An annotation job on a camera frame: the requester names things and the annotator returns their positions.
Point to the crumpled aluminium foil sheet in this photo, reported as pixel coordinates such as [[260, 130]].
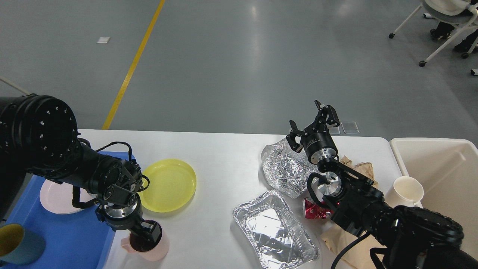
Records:
[[285, 170]]

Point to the brown paper bag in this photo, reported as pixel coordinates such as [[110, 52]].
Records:
[[358, 256]]

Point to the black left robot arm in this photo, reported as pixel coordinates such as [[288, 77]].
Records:
[[39, 135]]

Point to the grey office chair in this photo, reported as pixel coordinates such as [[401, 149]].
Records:
[[15, 86]]

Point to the seated person dark trousers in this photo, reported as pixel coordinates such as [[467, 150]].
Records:
[[465, 47]]

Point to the white rolling chair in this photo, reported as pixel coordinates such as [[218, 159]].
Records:
[[461, 14]]

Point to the pink plastic mug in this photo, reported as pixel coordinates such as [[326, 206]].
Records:
[[149, 250]]

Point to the aluminium foil tray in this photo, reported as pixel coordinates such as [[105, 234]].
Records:
[[278, 238]]

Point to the blue yellow cup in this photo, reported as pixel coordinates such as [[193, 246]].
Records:
[[20, 246]]

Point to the crushed red can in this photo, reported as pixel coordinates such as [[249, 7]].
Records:
[[314, 210]]

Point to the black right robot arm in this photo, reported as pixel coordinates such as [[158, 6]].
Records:
[[410, 237]]

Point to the yellow plastic plate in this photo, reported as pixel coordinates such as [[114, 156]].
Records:
[[172, 185]]

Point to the pink plastic plate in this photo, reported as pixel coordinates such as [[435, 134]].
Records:
[[57, 198]]

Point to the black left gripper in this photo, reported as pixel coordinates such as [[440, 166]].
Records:
[[130, 218]]

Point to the crumpled brown paper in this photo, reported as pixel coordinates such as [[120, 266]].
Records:
[[365, 169]]

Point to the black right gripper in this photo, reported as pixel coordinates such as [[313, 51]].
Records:
[[318, 146]]

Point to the white paper cup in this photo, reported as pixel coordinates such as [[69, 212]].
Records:
[[406, 191]]

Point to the blue plastic tray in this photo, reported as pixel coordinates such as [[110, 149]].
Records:
[[73, 241]]

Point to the beige plastic bin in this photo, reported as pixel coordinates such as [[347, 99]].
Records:
[[448, 172]]

